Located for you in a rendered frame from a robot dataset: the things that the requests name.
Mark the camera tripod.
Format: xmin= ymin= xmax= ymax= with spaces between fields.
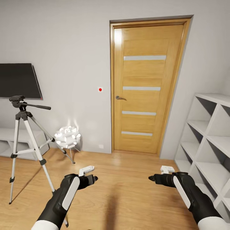
xmin=9 ymin=96 xmax=75 ymax=227

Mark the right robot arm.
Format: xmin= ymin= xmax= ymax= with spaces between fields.
xmin=149 ymin=166 xmax=230 ymax=230

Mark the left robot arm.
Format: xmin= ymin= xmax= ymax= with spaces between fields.
xmin=31 ymin=166 xmax=98 ymax=230

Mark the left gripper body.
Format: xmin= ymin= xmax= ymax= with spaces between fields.
xmin=79 ymin=175 xmax=94 ymax=189

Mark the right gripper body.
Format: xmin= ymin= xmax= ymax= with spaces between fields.
xmin=154 ymin=174 xmax=170 ymax=187

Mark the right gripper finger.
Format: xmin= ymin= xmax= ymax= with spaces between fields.
xmin=149 ymin=175 xmax=155 ymax=181

